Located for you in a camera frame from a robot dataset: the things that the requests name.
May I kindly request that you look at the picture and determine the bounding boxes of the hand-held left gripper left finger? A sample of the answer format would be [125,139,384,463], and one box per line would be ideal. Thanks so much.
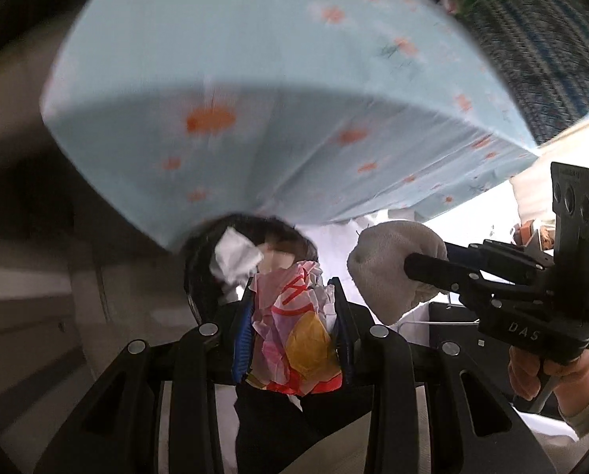
[33,284,256,474]

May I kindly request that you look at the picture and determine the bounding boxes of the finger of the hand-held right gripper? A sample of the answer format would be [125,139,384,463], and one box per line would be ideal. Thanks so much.
[404,252,497,308]
[445,238,548,278]

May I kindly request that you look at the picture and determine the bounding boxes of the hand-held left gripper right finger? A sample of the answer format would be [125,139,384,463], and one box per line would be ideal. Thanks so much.
[326,278,557,474]

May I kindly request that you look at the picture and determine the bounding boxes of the white knit sock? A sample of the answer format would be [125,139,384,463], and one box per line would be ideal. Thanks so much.
[348,221,449,327]

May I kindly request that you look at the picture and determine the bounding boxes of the colourful paper wrapper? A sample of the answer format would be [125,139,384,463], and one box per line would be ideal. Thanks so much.
[248,259,345,397]

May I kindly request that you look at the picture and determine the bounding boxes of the black trash bin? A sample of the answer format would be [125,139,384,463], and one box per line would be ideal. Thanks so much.
[183,213,321,331]

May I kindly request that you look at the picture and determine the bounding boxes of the white tissue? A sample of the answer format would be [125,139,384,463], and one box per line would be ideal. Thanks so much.
[210,227,266,293]

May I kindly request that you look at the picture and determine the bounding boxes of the person's right forearm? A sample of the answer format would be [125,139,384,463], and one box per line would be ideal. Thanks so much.
[556,355,589,438]

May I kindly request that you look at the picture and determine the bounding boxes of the person's right hand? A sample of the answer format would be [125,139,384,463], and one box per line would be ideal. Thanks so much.
[508,343,589,414]

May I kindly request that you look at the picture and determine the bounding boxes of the dark cloth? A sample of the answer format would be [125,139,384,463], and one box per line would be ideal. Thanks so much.
[235,380,375,474]

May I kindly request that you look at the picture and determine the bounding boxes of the cream knit sweater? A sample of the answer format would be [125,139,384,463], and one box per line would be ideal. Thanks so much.
[516,412,589,474]

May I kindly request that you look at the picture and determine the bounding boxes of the blue patterned woven cloth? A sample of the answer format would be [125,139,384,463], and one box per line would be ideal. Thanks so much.
[460,0,589,148]

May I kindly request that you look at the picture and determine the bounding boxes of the daisy print tablecloth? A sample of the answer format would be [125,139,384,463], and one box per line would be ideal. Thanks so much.
[40,0,540,254]

